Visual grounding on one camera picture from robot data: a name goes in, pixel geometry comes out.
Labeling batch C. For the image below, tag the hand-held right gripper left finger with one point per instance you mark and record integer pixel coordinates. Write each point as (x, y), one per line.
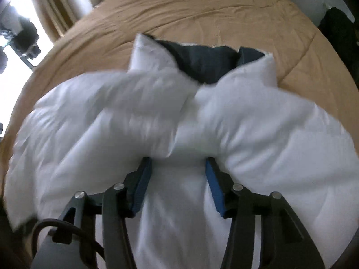
(140, 185)

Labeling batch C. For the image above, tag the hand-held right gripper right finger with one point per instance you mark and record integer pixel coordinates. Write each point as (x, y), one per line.
(214, 185)

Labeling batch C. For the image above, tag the white puffer jacket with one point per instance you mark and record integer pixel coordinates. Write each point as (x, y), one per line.
(252, 117)

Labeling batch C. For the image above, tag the dark hanging jacket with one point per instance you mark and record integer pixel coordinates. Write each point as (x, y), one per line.
(28, 39)

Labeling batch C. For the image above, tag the beige curtain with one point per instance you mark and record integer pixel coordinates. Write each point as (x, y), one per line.
(61, 5)

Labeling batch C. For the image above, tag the black backpack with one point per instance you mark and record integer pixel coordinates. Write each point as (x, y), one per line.
(339, 33)

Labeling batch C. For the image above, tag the white wall socket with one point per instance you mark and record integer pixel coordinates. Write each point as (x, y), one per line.
(327, 5)

